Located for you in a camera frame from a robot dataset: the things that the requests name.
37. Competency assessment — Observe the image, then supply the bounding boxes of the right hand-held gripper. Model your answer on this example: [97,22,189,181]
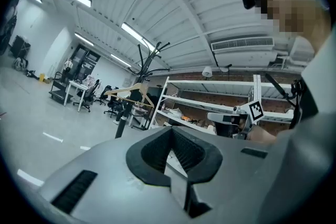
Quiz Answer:
[207,101,264,140]

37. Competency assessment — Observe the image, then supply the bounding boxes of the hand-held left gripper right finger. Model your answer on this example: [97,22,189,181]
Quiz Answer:
[172,126,274,224]

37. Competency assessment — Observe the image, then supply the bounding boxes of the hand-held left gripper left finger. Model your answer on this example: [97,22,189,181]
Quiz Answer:
[39,126,190,224]

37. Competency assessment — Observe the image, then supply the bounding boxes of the black coat rack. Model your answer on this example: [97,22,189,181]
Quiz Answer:
[114,41,171,139]

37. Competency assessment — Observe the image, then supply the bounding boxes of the wooden hanger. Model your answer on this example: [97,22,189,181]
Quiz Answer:
[104,83,155,108]

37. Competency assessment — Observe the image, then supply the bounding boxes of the person's right forearm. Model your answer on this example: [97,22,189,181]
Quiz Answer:
[248,124,278,145]

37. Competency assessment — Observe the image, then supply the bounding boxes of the white metal shelving unit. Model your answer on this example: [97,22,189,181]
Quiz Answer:
[149,74,297,137]

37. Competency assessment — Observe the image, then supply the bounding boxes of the white plastic bag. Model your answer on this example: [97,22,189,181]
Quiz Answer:
[167,109,183,119]

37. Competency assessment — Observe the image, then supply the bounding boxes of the large black monitor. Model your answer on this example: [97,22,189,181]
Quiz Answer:
[145,86,165,104]

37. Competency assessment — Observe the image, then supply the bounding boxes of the black office chair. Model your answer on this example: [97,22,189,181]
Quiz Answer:
[99,85,112,105]
[73,80,100,113]
[103,98,124,118]

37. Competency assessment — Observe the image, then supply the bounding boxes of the white ceiling air conditioner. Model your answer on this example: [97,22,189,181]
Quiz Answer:
[211,36,278,66]

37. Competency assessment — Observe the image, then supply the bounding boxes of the white desk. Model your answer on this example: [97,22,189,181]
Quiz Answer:
[128,106,150,131]
[64,80,91,113]

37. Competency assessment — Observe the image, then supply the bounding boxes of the person's torso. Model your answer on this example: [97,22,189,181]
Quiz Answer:
[288,28,336,132]

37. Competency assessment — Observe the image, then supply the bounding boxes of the pink items pile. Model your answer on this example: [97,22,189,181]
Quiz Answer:
[83,74,97,87]

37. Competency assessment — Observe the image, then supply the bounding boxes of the black platform cart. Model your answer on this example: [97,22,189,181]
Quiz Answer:
[49,72,70,102]

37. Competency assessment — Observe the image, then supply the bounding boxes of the black glass door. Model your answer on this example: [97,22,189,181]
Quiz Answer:
[72,44,101,82]

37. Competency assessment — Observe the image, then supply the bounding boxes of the person's head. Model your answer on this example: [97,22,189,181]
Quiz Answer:
[256,0,331,50]

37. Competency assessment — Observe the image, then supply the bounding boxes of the grey backpacks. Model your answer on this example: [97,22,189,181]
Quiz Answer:
[13,57,28,71]

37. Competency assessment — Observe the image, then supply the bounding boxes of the black folding trolley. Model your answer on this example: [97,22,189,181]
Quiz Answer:
[12,35,31,58]

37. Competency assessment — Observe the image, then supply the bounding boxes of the black chest strap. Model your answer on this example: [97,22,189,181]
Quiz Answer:
[264,72,296,103]

